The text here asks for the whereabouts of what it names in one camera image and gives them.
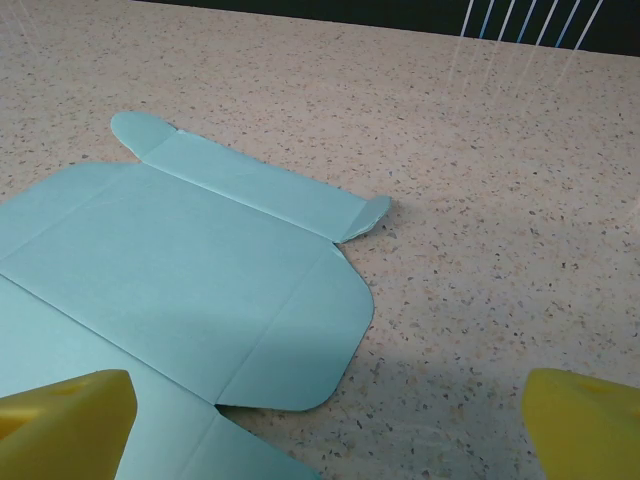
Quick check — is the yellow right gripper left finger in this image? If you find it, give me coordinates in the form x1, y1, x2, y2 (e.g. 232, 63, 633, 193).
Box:
0, 368, 139, 480

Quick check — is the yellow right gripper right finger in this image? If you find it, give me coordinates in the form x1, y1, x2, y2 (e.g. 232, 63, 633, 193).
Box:
521, 367, 640, 480

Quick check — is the light teal paper box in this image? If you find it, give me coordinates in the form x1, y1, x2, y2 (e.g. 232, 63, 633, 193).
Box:
0, 110, 393, 480

